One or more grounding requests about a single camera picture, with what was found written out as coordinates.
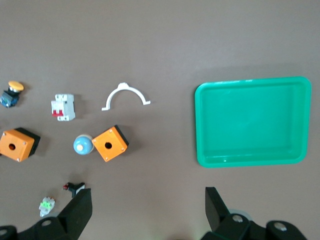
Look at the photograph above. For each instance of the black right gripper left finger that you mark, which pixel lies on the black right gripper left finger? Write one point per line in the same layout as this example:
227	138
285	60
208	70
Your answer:
77	212

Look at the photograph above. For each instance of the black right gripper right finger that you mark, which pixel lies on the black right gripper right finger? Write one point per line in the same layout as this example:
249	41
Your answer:
217	207

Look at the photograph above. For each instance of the white red circuit breaker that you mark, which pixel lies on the white red circuit breaker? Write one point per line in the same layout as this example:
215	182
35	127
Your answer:
63	107

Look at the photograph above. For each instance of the small black push button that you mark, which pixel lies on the small black push button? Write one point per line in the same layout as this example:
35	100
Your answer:
75	187

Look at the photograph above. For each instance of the blue dome buzzer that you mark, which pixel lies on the blue dome buzzer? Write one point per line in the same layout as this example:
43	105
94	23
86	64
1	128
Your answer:
82	143

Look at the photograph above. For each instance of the green plastic tray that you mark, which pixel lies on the green plastic tray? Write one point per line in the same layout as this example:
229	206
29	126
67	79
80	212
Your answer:
250	125

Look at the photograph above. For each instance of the small white pipe clamp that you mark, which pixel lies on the small white pipe clamp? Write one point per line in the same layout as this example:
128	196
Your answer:
112	96

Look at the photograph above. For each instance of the yellow mushroom push button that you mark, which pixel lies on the yellow mushroom push button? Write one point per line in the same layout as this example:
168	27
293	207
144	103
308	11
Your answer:
11	95

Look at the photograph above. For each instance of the brown table cover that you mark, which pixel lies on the brown table cover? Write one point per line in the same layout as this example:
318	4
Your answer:
160	37

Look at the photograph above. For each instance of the green white switch module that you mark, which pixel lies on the green white switch module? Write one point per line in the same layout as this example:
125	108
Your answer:
47	206

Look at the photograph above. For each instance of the orange push-button enclosure box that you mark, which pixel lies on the orange push-button enclosure box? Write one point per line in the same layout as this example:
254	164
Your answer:
21	142
115	140

